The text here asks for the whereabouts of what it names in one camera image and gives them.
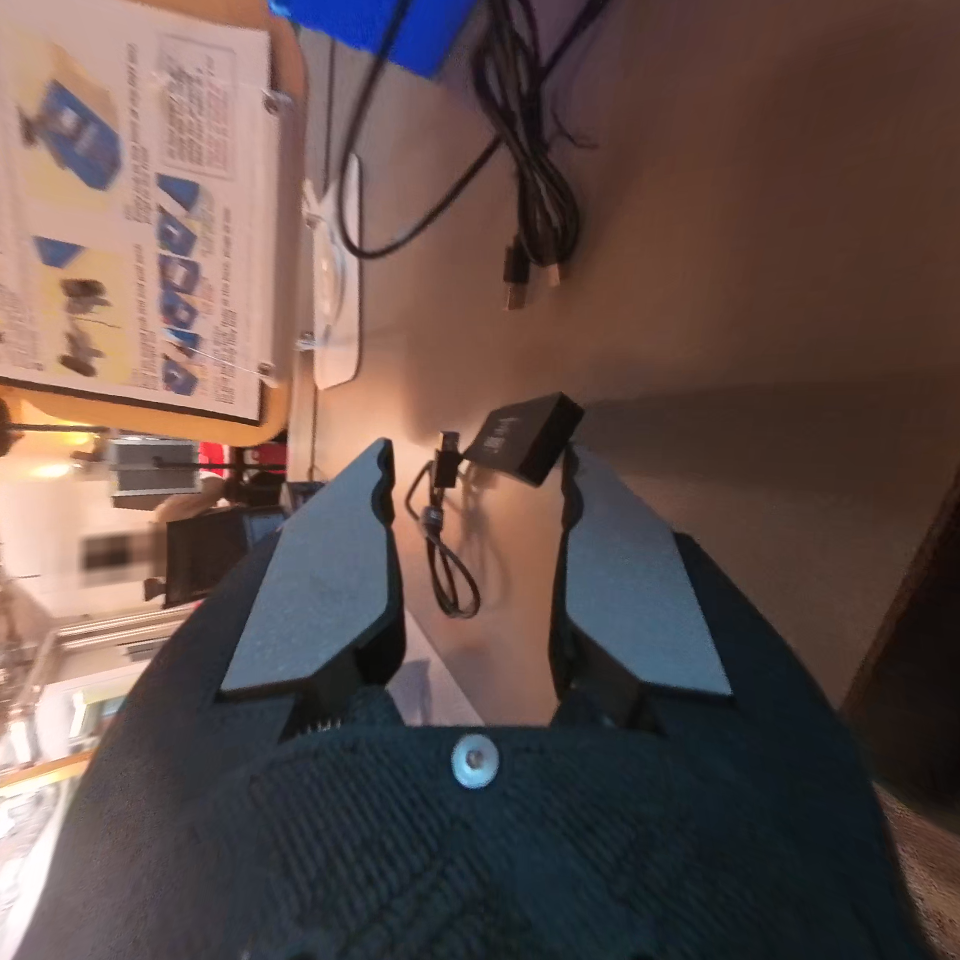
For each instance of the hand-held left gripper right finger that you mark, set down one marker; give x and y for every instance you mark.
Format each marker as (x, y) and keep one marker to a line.
(637, 592)

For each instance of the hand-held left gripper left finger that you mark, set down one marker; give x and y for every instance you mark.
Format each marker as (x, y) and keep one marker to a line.
(322, 585)

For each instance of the instruction sheet on clipboard stand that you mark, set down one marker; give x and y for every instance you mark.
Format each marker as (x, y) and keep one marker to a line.
(289, 225)

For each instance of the blue plastic bin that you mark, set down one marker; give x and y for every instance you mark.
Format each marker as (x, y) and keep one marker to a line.
(390, 30)

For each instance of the black usb hub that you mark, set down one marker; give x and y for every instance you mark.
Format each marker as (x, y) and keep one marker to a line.
(525, 439)

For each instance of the white stand base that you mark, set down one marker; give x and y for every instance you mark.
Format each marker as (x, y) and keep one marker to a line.
(337, 337)

